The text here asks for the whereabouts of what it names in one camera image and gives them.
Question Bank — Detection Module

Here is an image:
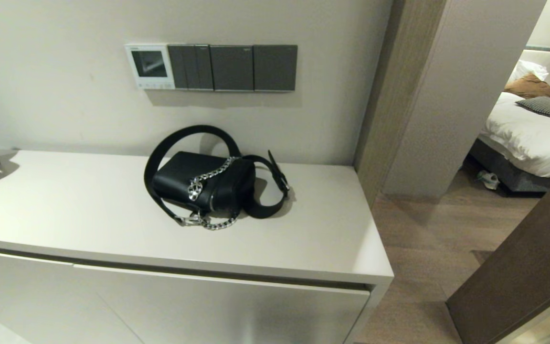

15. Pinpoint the white wall thermostat panel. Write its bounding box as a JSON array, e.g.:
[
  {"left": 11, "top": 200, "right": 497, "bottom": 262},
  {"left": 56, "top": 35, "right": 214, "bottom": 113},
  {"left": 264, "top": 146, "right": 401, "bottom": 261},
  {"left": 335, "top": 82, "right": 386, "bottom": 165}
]
[{"left": 124, "top": 44, "right": 176, "bottom": 90}]

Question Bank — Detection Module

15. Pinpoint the wide beige cabinet door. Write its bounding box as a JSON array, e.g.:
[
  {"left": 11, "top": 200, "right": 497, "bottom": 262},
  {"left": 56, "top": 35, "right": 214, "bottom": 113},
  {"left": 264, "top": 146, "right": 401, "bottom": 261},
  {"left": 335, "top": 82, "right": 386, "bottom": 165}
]
[{"left": 74, "top": 264, "right": 371, "bottom": 344}]

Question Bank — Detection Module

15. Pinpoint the beige cabinet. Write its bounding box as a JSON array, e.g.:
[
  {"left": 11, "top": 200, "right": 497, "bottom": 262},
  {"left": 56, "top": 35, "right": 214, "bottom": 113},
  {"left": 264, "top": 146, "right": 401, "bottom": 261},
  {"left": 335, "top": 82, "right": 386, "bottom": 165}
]
[{"left": 0, "top": 150, "right": 395, "bottom": 344}]

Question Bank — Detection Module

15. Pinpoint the pale slipper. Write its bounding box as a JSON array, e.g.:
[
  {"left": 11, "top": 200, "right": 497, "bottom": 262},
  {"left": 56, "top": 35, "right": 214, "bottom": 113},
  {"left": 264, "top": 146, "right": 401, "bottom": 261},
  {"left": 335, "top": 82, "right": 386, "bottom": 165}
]
[{"left": 476, "top": 170, "right": 500, "bottom": 190}]

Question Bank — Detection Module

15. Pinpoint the bed with white duvet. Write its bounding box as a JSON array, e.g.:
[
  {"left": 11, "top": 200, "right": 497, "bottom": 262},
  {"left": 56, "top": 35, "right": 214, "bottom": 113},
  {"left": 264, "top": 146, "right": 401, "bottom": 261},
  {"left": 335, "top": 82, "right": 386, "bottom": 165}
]
[{"left": 468, "top": 91, "right": 550, "bottom": 194}]

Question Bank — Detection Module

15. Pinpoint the dark wooden door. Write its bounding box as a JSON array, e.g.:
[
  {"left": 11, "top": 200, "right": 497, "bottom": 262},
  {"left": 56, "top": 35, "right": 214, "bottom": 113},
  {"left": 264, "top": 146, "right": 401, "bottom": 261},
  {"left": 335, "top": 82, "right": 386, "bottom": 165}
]
[{"left": 446, "top": 153, "right": 550, "bottom": 344}]

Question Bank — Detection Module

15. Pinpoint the brown cushion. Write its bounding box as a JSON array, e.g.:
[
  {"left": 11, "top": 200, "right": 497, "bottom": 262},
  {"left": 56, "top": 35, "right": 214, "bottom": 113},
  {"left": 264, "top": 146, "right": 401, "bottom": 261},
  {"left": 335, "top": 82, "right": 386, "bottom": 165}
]
[{"left": 504, "top": 72, "right": 550, "bottom": 100}]

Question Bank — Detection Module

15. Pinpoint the small white pillow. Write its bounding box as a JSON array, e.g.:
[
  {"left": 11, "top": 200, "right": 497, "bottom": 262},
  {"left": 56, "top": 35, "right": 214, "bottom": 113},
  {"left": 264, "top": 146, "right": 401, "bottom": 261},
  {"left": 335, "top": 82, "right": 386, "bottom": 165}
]
[{"left": 509, "top": 60, "right": 549, "bottom": 84}]

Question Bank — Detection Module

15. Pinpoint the checkered grey cushion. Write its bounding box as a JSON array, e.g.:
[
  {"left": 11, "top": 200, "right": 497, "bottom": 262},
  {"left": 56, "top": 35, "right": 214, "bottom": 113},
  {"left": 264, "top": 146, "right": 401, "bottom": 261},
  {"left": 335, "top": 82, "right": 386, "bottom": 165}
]
[{"left": 516, "top": 96, "right": 550, "bottom": 119}]

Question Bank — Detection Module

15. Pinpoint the narrow beige cabinet door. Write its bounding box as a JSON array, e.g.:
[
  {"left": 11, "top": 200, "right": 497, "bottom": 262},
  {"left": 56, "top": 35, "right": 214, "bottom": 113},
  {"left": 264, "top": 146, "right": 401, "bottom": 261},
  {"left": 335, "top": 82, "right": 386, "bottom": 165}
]
[{"left": 0, "top": 248, "right": 143, "bottom": 344}]

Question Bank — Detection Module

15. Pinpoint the black handbag with silver chain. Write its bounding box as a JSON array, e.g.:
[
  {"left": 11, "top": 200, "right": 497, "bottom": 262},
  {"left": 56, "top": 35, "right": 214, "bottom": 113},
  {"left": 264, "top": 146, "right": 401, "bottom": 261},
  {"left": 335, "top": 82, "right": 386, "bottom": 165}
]
[{"left": 144, "top": 125, "right": 291, "bottom": 231}]

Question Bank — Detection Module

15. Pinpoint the grey single switch plate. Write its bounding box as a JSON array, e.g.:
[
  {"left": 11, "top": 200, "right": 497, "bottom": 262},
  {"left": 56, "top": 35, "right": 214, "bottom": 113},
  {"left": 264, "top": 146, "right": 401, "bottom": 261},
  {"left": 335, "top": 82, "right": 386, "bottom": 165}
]
[
  {"left": 210, "top": 45, "right": 255, "bottom": 92},
  {"left": 253, "top": 44, "right": 298, "bottom": 92}
]

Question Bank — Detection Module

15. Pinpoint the grey triple rocker switch plate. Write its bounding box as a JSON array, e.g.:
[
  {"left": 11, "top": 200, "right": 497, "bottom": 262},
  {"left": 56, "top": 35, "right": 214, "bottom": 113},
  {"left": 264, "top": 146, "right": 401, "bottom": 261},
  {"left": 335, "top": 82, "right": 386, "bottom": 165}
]
[{"left": 168, "top": 44, "right": 214, "bottom": 91}]

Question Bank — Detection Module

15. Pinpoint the wood grain door frame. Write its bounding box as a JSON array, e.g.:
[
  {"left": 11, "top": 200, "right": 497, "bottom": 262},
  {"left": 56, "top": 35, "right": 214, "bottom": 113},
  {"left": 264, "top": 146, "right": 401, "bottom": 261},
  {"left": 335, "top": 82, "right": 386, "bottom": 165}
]
[{"left": 354, "top": 0, "right": 447, "bottom": 208}]

